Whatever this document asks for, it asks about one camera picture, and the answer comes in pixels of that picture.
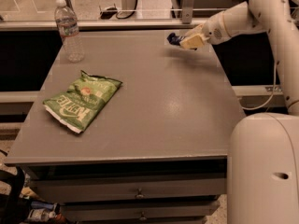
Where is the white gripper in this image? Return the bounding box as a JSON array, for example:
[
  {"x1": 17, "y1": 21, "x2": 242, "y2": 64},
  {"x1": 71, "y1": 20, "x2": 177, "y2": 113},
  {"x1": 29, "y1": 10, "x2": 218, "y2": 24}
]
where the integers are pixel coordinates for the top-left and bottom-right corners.
[{"x1": 179, "y1": 13, "x2": 231, "y2": 49}]

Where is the blue rxbar blueberry bar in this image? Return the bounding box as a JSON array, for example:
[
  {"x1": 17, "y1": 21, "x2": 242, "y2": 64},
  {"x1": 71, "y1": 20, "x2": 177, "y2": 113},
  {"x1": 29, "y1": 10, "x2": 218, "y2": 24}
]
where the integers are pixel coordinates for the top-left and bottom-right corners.
[{"x1": 167, "y1": 33, "x2": 184, "y2": 46}]

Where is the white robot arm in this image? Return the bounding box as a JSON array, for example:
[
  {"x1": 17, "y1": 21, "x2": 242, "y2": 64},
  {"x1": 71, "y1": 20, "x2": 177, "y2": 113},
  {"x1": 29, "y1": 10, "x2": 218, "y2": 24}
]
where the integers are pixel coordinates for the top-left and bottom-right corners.
[{"x1": 179, "y1": 0, "x2": 299, "y2": 224}]

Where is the black device on floor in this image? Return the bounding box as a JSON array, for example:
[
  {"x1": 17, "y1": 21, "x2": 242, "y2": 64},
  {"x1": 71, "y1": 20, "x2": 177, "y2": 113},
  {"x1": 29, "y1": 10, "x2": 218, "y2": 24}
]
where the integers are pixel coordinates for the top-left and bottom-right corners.
[{"x1": 99, "y1": 7, "x2": 118, "y2": 20}]

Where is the grey drawer cabinet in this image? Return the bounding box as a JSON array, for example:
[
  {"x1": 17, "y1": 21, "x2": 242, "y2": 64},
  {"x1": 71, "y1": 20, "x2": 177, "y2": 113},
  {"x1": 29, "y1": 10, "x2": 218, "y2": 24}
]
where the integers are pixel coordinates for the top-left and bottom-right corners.
[{"x1": 6, "y1": 31, "x2": 244, "y2": 224}]

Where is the clear plastic water bottle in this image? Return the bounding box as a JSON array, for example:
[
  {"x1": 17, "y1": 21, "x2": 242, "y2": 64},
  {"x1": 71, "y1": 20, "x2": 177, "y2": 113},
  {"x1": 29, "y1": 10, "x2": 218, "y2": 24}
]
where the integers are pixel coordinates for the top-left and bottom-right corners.
[{"x1": 54, "y1": 0, "x2": 84, "y2": 63}]

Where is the green kettle chips bag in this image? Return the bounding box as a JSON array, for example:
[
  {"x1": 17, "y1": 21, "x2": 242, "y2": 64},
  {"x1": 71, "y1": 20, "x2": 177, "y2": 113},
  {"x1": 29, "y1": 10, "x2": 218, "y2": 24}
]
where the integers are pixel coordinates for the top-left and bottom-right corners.
[{"x1": 43, "y1": 71, "x2": 122, "y2": 133}]

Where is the lower grey drawer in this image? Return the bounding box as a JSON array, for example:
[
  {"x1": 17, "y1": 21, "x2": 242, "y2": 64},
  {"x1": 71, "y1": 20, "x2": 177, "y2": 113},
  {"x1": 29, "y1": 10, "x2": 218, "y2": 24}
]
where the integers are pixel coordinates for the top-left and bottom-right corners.
[{"x1": 62, "y1": 201, "x2": 220, "y2": 221}]

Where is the grey drawer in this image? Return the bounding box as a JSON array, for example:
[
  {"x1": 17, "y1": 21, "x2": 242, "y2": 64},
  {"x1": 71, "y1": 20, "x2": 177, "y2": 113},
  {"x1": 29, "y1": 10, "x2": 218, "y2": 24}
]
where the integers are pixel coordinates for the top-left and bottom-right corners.
[
  {"x1": 62, "y1": 201, "x2": 220, "y2": 221},
  {"x1": 30, "y1": 173, "x2": 226, "y2": 203}
]

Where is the upper grey drawer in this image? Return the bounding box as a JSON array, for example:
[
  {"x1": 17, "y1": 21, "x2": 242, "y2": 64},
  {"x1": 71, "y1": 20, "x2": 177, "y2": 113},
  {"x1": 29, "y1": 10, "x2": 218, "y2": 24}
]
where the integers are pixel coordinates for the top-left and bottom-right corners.
[{"x1": 30, "y1": 173, "x2": 226, "y2": 203}]

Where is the small bottle on floor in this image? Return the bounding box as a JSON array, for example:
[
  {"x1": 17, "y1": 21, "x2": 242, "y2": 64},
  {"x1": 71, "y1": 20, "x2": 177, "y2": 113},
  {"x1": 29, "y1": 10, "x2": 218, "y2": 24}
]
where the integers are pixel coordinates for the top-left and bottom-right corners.
[{"x1": 26, "y1": 208, "x2": 56, "y2": 222}]

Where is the black bag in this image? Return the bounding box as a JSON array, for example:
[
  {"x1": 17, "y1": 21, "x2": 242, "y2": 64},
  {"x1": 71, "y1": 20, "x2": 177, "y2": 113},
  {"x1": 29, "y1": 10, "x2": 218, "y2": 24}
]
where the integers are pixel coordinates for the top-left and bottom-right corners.
[{"x1": 0, "y1": 167, "x2": 30, "y2": 224}]

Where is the metal guard rail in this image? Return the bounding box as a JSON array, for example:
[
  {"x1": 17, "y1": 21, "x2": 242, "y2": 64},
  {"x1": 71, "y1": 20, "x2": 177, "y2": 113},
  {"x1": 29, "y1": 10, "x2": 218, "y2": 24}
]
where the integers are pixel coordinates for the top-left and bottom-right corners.
[{"x1": 0, "y1": 18, "x2": 207, "y2": 32}]

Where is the white cable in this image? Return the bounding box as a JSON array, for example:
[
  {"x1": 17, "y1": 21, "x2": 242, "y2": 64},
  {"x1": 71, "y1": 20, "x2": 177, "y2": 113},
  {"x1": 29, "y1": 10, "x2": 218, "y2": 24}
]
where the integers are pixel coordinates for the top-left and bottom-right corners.
[{"x1": 241, "y1": 59, "x2": 278, "y2": 112}]

